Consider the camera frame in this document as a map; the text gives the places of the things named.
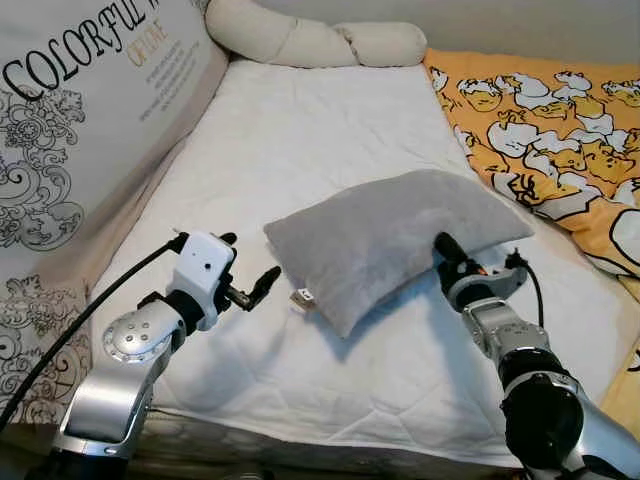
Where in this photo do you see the grey pillow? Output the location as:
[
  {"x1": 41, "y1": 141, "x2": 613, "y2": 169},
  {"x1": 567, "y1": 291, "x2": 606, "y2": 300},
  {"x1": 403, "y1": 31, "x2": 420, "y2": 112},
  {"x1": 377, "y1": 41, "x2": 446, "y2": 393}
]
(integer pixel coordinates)
[{"x1": 263, "y1": 168, "x2": 536, "y2": 339}]

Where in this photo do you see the white quilted mattress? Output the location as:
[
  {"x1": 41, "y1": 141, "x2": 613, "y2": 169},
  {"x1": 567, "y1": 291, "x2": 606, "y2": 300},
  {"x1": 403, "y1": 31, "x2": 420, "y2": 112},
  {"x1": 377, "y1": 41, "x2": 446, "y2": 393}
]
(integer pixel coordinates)
[{"x1": 88, "y1": 55, "x2": 640, "y2": 469}]

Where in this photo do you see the cream bolster pillow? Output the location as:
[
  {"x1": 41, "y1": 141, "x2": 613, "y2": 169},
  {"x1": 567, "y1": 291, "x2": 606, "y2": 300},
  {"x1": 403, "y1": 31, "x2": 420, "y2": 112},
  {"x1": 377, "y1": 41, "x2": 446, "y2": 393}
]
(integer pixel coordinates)
[{"x1": 205, "y1": 0, "x2": 429, "y2": 69}]

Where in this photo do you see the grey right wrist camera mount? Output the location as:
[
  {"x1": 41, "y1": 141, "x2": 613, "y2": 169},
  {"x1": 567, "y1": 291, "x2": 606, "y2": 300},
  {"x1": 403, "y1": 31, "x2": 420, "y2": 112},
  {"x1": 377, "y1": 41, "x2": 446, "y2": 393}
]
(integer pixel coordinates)
[{"x1": 447, "y1": 268, "x2": 528, "y2": 311}]

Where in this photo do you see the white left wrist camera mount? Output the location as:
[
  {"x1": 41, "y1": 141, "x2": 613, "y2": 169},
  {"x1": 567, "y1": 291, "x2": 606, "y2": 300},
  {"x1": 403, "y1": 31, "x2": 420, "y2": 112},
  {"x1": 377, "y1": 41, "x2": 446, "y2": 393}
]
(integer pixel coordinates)
[{"x1": 168, "y1": 231, "x2": 237, "y2": 327}]

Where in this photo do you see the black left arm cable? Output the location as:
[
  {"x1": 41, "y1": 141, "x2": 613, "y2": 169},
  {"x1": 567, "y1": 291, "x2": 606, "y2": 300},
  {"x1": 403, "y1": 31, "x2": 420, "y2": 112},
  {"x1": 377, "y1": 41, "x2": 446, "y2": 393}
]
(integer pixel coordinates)
[{"x1": 0, "y1": 235, "x2": 189, "y2": 431}]

